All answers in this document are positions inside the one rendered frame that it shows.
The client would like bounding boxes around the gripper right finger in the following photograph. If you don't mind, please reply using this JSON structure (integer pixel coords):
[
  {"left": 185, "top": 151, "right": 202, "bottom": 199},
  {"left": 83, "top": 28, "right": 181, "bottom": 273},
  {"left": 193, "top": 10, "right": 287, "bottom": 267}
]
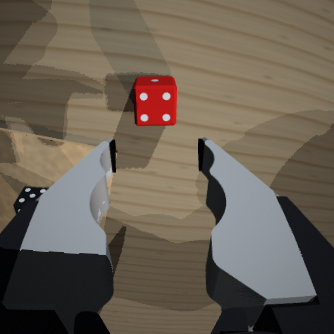
[{"left": 198, "top": 137, "right": 334, "bottom": 334}]

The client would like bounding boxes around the black die with white pips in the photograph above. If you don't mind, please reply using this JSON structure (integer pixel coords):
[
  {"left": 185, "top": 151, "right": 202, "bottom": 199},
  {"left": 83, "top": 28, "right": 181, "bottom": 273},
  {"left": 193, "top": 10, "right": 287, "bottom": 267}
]
[{"left": 13, "top": 187, "right": 49, "bottom": 214}]

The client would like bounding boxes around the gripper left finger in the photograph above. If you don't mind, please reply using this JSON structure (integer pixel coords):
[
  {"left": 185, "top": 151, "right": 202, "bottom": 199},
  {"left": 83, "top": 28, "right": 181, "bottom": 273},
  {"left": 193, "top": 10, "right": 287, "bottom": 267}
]
[{"left": 0, "top": 138, "right": 116, "bottom": 334}]

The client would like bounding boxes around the red die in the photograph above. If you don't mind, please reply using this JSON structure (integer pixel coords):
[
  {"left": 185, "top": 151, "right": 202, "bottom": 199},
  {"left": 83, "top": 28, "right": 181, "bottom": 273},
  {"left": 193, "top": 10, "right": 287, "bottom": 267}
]
[{"left": 133, "top": 76, "right": 177, "bottom": 126}]

